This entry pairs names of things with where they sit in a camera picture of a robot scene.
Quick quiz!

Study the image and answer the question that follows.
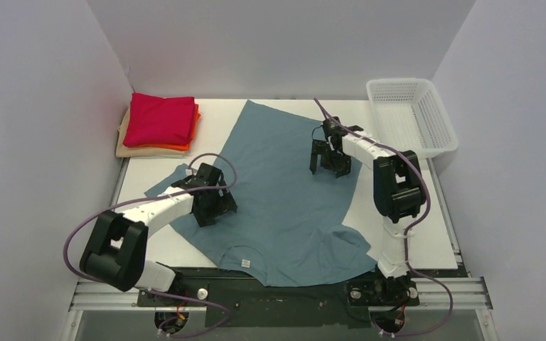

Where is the folded orange t shirt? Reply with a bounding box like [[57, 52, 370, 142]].
[[148, 104, 200, 152]]

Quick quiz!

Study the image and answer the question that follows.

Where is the folded magenta t shirt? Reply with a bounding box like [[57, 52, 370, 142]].
[[123, 92, 196, 148]]

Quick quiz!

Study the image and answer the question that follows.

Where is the white plastic basket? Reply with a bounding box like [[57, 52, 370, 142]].
[[365, 78, 459, 158]]

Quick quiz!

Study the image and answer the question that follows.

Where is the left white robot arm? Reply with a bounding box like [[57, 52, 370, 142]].
[[80, 163, 237, 305]]

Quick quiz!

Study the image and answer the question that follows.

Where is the folded beige t shirt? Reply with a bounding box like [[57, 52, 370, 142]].
[[115, 108, 186, 158]]

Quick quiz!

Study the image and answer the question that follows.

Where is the blue-grey t shirt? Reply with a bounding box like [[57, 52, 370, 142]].
[[148, 100, 376, 287]]

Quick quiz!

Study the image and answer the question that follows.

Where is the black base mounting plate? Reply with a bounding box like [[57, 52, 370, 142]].
[[136, 268, 467, 330]]

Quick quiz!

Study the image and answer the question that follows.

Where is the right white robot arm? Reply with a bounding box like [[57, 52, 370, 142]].
[[309, 117, 426, 305]]

